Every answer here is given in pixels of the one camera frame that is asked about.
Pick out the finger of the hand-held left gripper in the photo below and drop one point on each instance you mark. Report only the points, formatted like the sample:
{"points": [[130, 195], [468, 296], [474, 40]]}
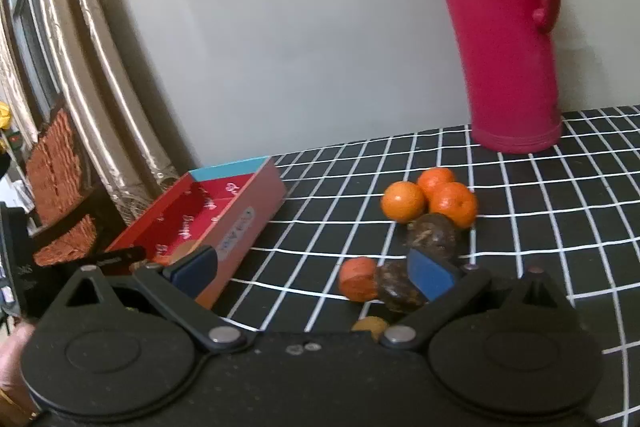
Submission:
{"points": [[117, 258]]}

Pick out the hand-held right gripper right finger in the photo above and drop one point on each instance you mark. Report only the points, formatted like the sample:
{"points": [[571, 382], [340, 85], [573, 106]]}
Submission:
{"points": [[430, 277]]}

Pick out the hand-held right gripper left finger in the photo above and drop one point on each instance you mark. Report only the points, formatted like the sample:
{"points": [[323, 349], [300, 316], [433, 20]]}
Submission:
{"points": [[197, 269]]}

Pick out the dark brown round fruit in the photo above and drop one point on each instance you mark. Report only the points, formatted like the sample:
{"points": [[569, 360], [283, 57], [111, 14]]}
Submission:
{"points": [[432, 234], [395, 289]]}

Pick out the red cardboard box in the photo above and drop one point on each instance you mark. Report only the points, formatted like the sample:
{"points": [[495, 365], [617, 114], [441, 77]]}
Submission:
{"points": [[235, 227]]}

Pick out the orange-red small fruit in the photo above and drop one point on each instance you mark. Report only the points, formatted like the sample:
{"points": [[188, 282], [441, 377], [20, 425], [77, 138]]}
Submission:
{"points": [[357, 284]]}

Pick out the orange mandarin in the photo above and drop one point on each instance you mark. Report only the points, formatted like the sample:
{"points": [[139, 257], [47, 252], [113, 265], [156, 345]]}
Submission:
{"points": [[454, 206], [404, 202], [434, 181]]}

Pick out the yellow small fruit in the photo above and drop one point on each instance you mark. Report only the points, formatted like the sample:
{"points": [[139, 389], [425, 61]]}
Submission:
{"points": [[370, 324]]}

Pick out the person's left hand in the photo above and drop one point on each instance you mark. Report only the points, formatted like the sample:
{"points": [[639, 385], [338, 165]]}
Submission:
{"points": [[12, 352]]}

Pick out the wooden chair with red cushion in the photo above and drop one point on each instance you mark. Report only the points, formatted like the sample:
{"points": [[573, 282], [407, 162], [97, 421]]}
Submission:
{"points": [[55, 167]]}

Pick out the green and red object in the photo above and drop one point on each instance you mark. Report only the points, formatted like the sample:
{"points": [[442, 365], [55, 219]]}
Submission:
{"points": [[12, 140]]}

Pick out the black white grid tablecloth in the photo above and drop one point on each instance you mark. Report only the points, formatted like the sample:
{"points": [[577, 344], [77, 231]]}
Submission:
{"points": [[550, 232]]}

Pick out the yellow object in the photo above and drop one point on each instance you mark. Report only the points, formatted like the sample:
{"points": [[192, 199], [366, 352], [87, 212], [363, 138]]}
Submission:
{"points": [[4, 116]]}

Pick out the golden satin curtain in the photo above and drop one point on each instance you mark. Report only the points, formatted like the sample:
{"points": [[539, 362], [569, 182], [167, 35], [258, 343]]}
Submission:
{"points": [[75, 57]]}

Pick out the red thermos flask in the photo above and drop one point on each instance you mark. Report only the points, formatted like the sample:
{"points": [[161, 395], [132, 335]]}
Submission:
{"points": [[500, 57]]}

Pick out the window frame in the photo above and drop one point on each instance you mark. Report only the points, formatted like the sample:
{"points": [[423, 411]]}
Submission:
{"points": [[25, 22]]}

